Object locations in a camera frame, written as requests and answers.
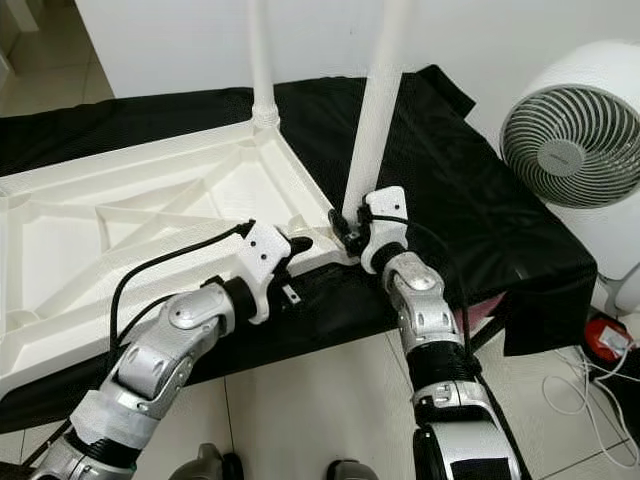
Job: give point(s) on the grey right robot foot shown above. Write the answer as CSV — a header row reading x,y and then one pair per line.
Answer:
x,y
350,470

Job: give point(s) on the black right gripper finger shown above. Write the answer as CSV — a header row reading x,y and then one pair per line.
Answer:
x,y
339,226

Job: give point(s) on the white plastic table leg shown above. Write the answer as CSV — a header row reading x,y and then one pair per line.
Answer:
x,y
260,50
375,110

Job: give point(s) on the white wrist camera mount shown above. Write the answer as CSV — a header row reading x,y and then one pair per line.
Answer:
x,y
265,250
385,215

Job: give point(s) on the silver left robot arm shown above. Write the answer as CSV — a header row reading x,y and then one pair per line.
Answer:
x,y
160,350

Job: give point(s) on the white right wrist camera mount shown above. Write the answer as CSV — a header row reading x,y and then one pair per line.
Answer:
x,y
385,215

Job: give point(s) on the grey robot foot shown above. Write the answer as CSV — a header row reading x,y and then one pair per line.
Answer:
x,y
350,470
208,464

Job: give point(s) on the red floor device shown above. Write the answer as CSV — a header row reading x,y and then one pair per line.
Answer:
x,y
610,340

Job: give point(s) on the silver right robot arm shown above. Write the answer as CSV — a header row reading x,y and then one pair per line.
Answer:
x,y
420,310

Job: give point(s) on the pink cloth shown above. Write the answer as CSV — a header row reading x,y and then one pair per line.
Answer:
x,y
482,310

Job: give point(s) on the grey left robot foot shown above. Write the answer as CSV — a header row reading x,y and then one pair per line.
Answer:
x,y
208,464

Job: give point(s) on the white plastic table top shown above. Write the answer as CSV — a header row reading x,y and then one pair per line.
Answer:
x,y
100,240

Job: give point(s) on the white round fan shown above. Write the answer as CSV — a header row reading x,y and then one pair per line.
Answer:
x,y
570,145

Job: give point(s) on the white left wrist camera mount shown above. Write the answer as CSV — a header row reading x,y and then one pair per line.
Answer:
x,y
265,250

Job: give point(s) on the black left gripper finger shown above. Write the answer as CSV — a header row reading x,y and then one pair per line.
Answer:
x,y
300,245

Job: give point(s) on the black tablecloth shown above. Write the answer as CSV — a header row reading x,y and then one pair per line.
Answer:
x,y
500,220

